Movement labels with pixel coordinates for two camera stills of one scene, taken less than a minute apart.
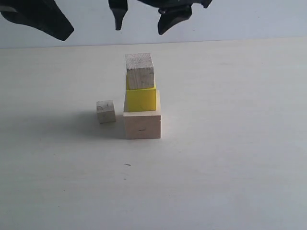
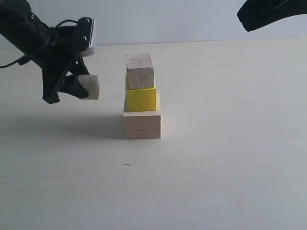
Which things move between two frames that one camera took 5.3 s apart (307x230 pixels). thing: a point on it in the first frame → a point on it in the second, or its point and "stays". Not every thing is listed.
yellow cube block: x=139 y=99 stays
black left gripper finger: x=45 y=15 → x=56 y=63
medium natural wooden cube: x=140 y=71 stays
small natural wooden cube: x=105 y=111 → x=91 y=83
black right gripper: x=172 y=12 → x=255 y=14
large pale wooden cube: x=143 y=124 stays
